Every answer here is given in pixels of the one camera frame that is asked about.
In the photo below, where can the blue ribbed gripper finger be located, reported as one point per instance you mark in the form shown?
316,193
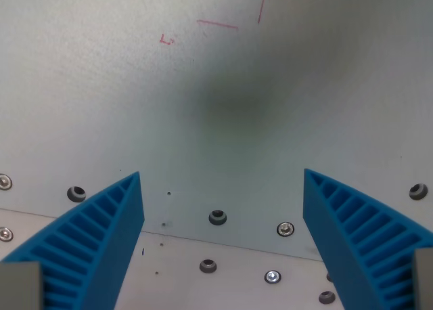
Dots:
338,228
111,235

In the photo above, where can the silver hex socket screw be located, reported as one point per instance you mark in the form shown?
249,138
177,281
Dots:
4,182
4,234
272,277
285,229

